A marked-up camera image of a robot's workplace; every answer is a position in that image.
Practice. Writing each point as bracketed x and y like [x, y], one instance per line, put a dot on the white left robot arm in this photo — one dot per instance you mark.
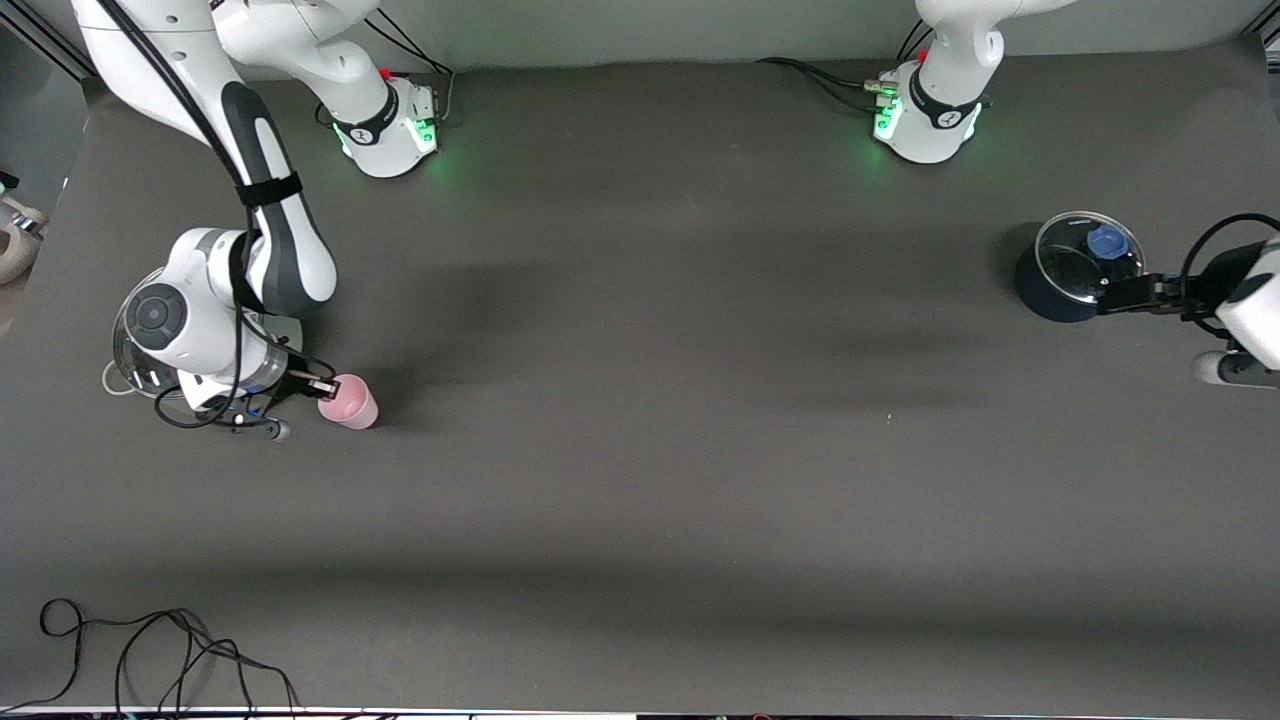
[940, 100]

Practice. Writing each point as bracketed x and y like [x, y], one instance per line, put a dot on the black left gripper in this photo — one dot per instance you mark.
[1192, 293]

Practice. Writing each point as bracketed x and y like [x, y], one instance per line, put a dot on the beige curved object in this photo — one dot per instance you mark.
[18, 245]

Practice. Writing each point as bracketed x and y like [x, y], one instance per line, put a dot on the grey-green stock pot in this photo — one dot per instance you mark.
[294, 335]

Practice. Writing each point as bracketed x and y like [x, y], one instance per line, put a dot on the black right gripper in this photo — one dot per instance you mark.
[289, 383]

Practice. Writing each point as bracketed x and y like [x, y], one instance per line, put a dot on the pink plastic cup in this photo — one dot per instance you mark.
[355, 408]

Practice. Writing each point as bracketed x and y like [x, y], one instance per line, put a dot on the dark blue saucepan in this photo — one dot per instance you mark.
[1040, 300]

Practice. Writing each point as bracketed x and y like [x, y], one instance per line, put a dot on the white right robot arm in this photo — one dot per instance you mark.
[280, 240]

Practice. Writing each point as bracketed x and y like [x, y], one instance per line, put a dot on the glass lid with blue knob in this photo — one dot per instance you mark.
[1075, 265]

